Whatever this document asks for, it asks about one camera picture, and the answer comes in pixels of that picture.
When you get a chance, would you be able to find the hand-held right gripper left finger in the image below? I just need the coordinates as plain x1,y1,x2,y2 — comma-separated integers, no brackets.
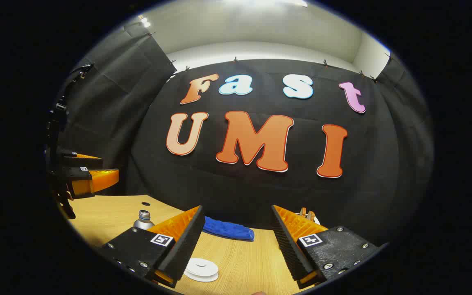
102,206,206,288

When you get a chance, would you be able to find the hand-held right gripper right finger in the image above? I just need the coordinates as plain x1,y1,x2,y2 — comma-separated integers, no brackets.
270,205,381,290

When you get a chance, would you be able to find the white teacup lid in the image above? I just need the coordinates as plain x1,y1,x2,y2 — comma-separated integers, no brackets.
188,258,218,276

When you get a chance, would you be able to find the white teacup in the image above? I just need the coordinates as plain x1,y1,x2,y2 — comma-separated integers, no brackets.
186,263,219,280

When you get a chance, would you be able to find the silver water bottle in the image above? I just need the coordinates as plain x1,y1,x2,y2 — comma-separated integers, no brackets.
133,209,155,230

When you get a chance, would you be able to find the blue folded towel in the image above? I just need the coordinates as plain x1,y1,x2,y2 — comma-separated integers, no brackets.
202,216,255,242

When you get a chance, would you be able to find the black backdrop cloth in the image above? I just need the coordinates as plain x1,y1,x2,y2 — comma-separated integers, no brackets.
56,27,435,246

